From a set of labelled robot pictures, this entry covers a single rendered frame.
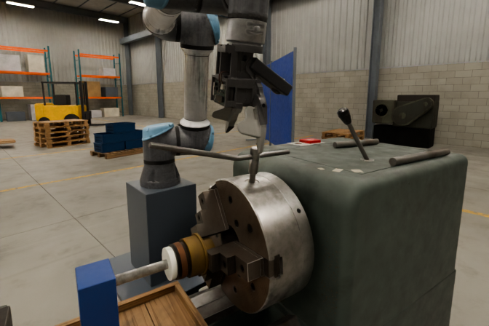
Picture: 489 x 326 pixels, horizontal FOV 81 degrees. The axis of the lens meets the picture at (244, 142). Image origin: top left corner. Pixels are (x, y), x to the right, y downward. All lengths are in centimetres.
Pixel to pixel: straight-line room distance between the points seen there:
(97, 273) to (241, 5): 55
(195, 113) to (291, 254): 64
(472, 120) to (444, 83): 133
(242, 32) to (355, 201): 40
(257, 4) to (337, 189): 41
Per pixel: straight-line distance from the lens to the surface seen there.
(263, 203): 63
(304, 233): 66
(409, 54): 1099
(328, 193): 67
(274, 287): 65
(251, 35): 55
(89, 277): 63
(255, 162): 64
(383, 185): 71
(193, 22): 100
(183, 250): 66
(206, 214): 71
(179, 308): 88
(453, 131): 1064
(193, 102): 106
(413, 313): 106
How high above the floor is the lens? 143
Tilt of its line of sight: 9 degrees down
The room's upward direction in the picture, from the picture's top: straight up
